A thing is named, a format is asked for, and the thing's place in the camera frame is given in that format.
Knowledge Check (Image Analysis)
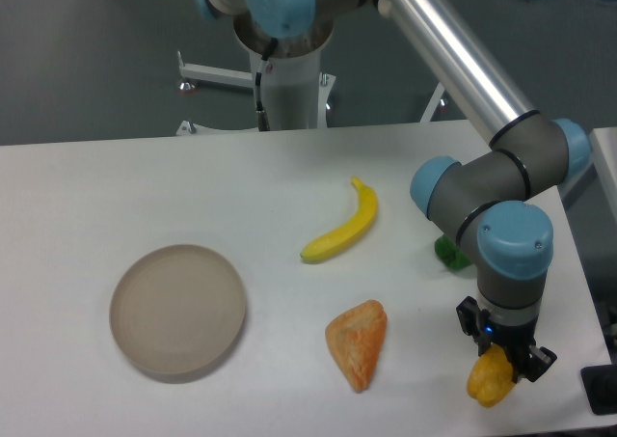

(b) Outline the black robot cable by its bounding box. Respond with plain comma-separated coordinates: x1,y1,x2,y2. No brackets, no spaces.
253,37,280,132

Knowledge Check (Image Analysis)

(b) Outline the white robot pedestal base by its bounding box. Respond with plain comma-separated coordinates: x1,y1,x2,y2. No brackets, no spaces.
174,14,452,137

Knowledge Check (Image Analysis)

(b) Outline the orange bread slice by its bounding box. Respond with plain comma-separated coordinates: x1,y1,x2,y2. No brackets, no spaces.
325,300,388,393

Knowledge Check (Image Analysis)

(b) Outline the black device at table edge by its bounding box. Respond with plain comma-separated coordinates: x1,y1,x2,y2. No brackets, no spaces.
580,365,616,416

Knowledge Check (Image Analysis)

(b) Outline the beige round plate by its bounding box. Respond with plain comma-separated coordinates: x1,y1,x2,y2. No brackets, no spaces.
109,244,247,383

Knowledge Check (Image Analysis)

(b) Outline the yellow banana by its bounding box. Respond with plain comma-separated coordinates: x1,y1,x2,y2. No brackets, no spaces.
300,177,379,263

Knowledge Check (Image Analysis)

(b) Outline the white side table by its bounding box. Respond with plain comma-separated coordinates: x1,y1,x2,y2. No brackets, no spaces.
559,126,616,216

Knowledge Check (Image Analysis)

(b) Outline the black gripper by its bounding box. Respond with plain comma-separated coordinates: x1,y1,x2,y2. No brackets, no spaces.
456,296,557,383

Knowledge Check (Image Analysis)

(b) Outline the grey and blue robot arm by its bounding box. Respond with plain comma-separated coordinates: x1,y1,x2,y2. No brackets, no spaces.
195,0,591,381

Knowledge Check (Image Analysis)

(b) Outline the yellow bell pepper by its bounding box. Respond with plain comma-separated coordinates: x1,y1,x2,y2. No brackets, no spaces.
467,344,515,408

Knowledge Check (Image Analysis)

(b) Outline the green bell pepper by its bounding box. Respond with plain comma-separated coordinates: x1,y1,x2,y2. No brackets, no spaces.
434,234,472,271

